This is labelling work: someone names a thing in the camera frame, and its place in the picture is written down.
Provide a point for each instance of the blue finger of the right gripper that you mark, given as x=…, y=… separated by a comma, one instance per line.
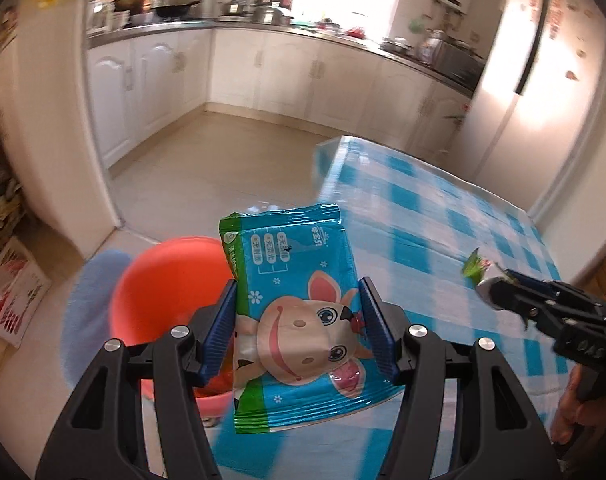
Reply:
x=528, y=282
x=511, y=297

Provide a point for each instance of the operator right hand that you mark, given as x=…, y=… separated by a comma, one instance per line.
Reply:
x=572, y=412

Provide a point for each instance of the blue stool cushion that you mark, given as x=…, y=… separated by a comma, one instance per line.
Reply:
x=86, y=324

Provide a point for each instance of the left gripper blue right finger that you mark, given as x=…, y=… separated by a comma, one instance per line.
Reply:
x=498, y=434

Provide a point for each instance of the white red basket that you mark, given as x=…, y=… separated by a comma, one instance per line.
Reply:
x=23, y=286

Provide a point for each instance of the blue checked tablecloth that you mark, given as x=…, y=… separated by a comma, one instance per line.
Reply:
x=411, y=226

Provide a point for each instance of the cream kitchen cabinets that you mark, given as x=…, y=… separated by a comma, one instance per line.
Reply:
x=144, y=78

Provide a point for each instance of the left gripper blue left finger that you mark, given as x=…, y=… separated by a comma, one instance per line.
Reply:
x=99, y=433

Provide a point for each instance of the blue cartoon cow packet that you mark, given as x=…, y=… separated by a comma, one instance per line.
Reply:
x=300, y=351

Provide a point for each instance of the green snack wrapper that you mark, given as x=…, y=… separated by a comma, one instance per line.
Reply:
x=485, y=275

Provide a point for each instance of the white refrigerator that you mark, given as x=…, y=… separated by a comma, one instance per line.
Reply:
x=535, y=95

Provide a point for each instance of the orange plastic bucket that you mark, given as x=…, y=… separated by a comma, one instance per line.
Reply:
x=165, y=285

